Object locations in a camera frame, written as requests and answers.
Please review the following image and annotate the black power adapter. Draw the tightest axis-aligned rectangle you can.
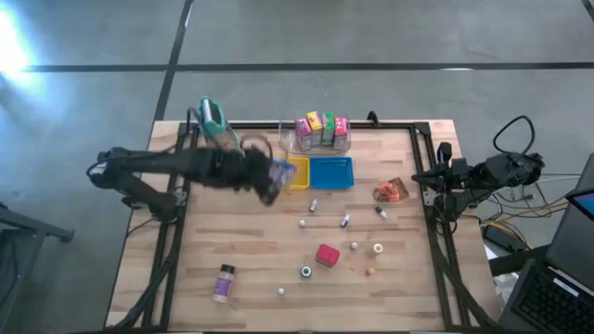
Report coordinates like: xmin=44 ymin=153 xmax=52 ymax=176
xmin=482 ymin=225 xmax=516 ymax=254

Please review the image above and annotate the orange taco seasoning packet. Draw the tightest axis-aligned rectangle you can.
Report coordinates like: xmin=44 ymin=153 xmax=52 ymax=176
xmin=372 ymin=176 xmax=410 ymax=204

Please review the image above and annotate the clear plastic bin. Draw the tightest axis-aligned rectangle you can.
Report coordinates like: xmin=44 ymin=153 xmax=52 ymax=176
xmin=277 ymin=113 xmax=353 ymax=157

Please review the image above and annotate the red-lidded smoked paprika tin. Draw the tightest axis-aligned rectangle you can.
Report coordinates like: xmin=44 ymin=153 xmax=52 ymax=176
xmin=315 ymin=243 xmax=342 ymax=269

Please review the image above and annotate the spice jar with purple label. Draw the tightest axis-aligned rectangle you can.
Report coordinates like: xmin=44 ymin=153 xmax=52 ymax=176
xmin=212 ymin=263 xmax=237 ymax=305

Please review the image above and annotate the yellow floor cable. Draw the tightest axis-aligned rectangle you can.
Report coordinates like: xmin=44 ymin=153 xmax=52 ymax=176
xmin=482 ymin=201 xmax=570 ymax=233

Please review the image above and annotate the blue mini cereal box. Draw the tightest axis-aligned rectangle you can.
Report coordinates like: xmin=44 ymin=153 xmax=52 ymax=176
xmin=268 ymin=157 xmax=298 ymax=189

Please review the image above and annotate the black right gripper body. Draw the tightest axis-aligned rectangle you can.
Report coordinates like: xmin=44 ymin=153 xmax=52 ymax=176
xmin=433 ymin=142 xmax=470 ymax=211

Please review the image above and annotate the green mini cereal box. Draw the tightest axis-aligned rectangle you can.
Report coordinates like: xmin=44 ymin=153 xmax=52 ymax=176
xmin=320 ymin=111 xmax=337 ymax=147

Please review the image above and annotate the white paper sheet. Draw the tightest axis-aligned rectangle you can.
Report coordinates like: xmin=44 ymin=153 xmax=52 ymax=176
xmin=491 ymin=272 xmax=520 ymax=305

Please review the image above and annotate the laptop with blue screen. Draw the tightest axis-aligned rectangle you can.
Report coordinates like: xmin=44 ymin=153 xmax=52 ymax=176
xmin=566 ymin=186 xmax=594 ymax=223

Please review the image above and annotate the blue plastic basket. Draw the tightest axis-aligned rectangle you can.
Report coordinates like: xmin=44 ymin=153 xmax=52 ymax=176
xmin=308 ymin=156 xmax=356 ymax=191

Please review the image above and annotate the grey open laptop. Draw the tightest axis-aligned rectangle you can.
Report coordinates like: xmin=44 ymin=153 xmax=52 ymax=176
xmin=498 ymin=152 xmax=594 ymax=334

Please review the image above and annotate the red mini cereal box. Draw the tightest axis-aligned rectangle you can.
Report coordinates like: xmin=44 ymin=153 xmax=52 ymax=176
xmin=332 ymin=116 xmax=350 ymax=151

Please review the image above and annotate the black side desk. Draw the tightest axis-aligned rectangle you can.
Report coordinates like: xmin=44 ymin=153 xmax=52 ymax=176
xmin=0 ymin=203 xmax=75 ymax=334

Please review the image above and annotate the yellow mini cereal box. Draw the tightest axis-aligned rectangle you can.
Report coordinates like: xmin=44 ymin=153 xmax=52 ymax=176
xmin=305 ymin=110 xmax=324 ymax=148

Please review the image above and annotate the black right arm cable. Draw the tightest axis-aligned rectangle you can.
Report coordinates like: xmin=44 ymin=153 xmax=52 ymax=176
xmin=492 ymin=114 xmax=536 ymax=157

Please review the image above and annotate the yellow plastic basket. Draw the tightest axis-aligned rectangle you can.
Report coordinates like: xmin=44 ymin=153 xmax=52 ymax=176
xmin=287 ymin=156 xmax=311 ymax=191

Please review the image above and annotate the pink mini cereal box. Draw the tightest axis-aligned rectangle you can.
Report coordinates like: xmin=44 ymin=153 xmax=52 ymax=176
xmin=294 ymin=117 xmax=314 ymax=153

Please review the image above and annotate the black aluminium table frame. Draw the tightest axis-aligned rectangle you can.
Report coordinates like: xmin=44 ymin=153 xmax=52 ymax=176
xmin=110 ymin=121 xmax=500 ymax=333

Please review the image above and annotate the black stand bar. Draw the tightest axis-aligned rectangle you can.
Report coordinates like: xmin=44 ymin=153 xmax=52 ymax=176
xmin=487 ymin=244 xmax=551 ymax=278

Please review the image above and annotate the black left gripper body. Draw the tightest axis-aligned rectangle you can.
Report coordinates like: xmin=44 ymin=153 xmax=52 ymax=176
xmin=239 ymin=147 xmax=280 ymax=194

